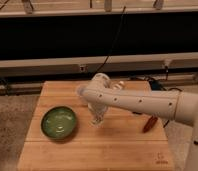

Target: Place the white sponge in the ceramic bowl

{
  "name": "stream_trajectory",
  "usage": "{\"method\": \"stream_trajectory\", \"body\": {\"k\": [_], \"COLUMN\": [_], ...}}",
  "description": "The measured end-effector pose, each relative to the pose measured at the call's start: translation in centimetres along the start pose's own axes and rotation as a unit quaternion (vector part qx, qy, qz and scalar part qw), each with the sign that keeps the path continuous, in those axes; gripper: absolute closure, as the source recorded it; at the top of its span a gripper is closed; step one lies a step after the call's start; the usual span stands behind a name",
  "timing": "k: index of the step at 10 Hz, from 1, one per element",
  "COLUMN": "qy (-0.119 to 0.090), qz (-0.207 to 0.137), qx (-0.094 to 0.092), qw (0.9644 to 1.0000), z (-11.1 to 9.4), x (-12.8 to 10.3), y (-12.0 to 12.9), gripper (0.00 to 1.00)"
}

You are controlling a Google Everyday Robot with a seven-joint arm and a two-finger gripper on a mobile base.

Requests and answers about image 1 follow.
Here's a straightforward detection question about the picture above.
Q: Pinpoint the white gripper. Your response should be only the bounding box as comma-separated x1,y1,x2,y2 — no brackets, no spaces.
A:
88,103,108,125

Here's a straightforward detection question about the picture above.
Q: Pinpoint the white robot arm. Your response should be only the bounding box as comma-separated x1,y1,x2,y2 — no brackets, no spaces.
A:
77,73,198,171

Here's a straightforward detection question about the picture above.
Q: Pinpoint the green ceramic bowl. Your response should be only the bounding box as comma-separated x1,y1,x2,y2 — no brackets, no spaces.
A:
41,106,77,140

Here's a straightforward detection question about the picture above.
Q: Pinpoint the wooden cutting board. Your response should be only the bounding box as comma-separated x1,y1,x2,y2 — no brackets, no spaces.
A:
17,81,174,171

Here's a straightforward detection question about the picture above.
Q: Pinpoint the red brown elongated object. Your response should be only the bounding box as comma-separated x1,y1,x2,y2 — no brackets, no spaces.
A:
142,116,158,133

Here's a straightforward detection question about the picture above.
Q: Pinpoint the black hanging cable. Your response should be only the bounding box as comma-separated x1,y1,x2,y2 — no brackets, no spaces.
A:
93,4,127,74

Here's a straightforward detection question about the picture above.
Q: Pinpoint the blue black cable bundle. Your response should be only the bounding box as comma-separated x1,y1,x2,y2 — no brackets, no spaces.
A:
130,75,184,93

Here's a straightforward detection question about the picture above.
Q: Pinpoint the white metal rail frame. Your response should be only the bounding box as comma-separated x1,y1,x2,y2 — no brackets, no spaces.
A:
0,52,198,77

